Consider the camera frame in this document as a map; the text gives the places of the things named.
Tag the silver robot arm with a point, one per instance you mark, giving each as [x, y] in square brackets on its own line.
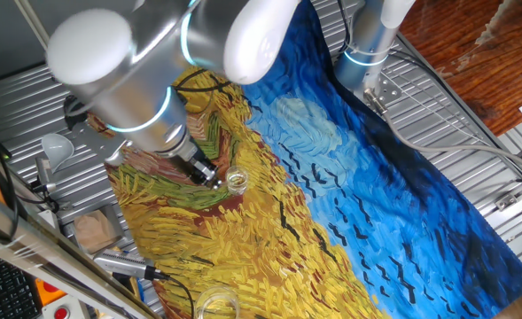
[132, 66]

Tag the black keyboard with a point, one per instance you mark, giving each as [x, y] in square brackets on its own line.
[3, 292]

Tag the silver corner bracket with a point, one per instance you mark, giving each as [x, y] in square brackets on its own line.
[508, 199]

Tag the painted wheatfield tablecloth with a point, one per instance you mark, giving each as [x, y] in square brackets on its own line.
[331, 177]

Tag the orange box with red button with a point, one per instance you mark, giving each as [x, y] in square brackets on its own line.
[48, 290]

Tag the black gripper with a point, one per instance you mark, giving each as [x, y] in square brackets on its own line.
[196, 165]

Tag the grey handheld device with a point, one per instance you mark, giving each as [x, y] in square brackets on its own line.
[123, 265]

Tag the beige wooden block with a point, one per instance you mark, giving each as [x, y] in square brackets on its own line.
[94, 230]

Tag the grey box with red button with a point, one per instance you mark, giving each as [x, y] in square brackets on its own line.
[61, 312]

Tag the pale thin pole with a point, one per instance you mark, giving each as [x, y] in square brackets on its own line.
[30, 22]

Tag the small glass beaker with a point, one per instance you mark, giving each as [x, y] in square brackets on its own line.
[237, 188]

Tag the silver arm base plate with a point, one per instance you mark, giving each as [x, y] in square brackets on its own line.
[389, 88]

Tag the aluminium frame profile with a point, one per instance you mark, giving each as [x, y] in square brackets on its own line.
[43, 248]

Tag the grey metal tray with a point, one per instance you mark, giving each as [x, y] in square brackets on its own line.
[121, 217]

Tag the large glass beaker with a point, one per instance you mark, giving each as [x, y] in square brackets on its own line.
[216, 305]

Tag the silver angle bracket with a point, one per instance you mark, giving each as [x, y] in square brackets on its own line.
[43, 170]

